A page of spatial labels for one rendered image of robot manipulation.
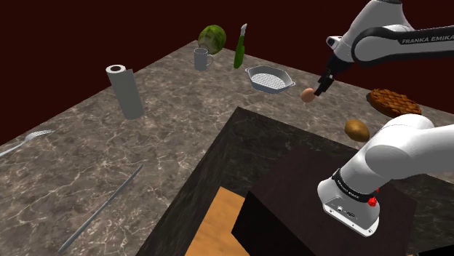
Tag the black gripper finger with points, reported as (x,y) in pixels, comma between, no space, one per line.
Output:
(322,87)

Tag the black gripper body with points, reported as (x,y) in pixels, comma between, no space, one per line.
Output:
(334,67)

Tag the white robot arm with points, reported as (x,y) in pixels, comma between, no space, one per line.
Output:
(390,149)

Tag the brown egg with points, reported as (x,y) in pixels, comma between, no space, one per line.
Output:
(308,95)

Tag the grey baking pan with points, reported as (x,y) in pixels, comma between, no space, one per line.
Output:
(271,80)

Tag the brown potato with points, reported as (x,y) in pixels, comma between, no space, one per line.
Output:
(357,130)

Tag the lattice pie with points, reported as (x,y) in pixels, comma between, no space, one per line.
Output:
(393,102)

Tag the green peeler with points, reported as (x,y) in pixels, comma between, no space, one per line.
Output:
(239,49)

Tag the green cabbage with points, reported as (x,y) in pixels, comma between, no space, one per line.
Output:
(212,38)

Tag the dark robot stand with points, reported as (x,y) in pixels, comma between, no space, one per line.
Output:
(305,209)

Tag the grey mug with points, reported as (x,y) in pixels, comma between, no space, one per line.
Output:
(201,59)

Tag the grey paper towel roll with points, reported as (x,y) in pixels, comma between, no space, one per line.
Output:
(125,92)

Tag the grey long knife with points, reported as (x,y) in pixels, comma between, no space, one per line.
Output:
(103,207)

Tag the grey slotted spoon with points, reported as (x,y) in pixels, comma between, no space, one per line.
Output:
(28,139)

